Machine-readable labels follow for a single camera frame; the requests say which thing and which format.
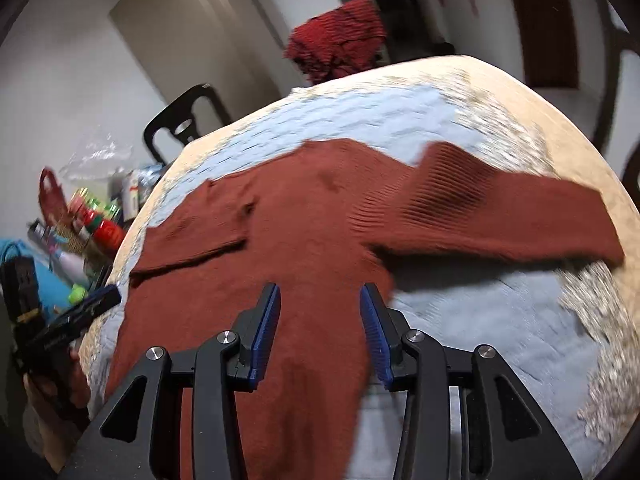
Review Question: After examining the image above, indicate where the white plastic container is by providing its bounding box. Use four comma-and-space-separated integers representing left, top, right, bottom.
122, 170, 147, 221

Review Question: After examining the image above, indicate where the dark brown door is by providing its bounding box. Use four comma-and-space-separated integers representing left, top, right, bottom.
505, 0, 581, 88

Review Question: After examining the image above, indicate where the clear plastic bag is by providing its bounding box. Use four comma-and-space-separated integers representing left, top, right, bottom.
60, 135, 133, 186

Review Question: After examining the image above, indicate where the red ribbed cloth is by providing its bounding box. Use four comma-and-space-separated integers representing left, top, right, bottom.
284, 0, 388, 86

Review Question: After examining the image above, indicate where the red bag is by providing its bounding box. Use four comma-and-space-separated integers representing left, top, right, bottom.
40, 167, 72, 227

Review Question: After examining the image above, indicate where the beige door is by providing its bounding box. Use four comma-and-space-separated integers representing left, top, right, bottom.
110, 0, 281, 106

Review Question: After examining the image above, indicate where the rust brown knit sweater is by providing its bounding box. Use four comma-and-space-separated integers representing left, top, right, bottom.
104, 140, 626, 480

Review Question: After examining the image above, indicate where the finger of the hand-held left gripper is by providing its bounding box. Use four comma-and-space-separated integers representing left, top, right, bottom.
62, 285, 122, 326

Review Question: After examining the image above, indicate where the person's left hand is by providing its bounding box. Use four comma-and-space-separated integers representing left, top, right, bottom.
25, 350, 91, 421

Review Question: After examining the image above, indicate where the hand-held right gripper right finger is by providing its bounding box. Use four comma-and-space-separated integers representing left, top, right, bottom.
360, 282, 583, 480

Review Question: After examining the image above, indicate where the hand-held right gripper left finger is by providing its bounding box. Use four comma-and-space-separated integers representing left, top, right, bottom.
100, 282, 282, 480

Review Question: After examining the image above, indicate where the red can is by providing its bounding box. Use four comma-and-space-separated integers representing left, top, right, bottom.
95, 215, 126, 257

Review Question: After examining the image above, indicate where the black chair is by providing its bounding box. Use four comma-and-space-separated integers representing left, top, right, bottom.
592, 0, 640, 201
143, 83, 235, 166

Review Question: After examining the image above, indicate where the beige tablecloth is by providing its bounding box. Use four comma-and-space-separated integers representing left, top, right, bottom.
75, 55, 640, 480

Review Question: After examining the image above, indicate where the white bottle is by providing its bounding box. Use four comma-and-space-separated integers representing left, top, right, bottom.
50, 250, 98, 286

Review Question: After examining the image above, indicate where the light blue quilted mat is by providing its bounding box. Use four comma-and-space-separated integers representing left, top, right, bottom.
92, 82, 608, 480

